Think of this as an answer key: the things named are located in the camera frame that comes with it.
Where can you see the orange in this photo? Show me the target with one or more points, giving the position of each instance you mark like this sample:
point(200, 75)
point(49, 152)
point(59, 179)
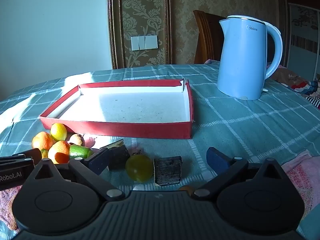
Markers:
point(58, 151)
point(41, 141)

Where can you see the patterned sliding door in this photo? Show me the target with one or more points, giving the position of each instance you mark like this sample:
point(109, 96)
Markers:
point(303, 37)

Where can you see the white light switch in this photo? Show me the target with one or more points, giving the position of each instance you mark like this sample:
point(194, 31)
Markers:
point(144, 43)

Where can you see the light blue electric kettle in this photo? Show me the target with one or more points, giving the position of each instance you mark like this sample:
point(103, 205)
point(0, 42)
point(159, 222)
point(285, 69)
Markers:
point(241, 60)

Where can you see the colourful striped blanket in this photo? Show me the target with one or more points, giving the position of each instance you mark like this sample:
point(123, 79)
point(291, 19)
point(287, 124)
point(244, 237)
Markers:
point(308, 92)

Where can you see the red cardboard box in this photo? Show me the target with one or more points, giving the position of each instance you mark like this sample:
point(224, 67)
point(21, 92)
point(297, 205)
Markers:
point(140, 105)

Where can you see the brown wall moulding frame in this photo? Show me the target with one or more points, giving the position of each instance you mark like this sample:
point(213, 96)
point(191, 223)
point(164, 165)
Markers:
point(113, 25)

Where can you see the small green fruit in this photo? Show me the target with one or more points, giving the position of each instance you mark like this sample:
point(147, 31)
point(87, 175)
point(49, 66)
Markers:
point(44, 153)

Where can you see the green cucumber piece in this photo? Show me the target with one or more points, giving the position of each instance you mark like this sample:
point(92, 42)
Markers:
point(80, 151)

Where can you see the dark sugarcane piece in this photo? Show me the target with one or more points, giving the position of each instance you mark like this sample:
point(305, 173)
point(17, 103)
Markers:
point(168, 171)
point(118, 156)

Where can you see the brown wooden chair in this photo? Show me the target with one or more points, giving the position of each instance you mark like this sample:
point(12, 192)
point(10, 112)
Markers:
point(208, 37)

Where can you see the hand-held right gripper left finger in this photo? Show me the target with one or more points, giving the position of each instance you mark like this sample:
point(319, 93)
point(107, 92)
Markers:
point(98, 163)

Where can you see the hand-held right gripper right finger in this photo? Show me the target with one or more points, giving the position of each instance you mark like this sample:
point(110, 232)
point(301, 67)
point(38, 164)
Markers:
point(217, 161)

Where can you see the teal checked tablecloth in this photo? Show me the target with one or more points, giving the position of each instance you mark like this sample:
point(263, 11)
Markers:
point(237, 130)

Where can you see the green tomato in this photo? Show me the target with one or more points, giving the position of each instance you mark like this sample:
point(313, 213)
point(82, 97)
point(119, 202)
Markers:
point(138, 168)

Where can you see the brown printed cloth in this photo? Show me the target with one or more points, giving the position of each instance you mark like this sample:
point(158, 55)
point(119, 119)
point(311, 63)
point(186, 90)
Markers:
point(287, 76)

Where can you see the pink towel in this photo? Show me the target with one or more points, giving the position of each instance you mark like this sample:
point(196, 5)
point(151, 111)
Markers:
point(302, 177)

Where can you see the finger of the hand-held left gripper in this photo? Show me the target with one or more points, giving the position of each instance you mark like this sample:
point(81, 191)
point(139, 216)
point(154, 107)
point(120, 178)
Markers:
point(33, 155)

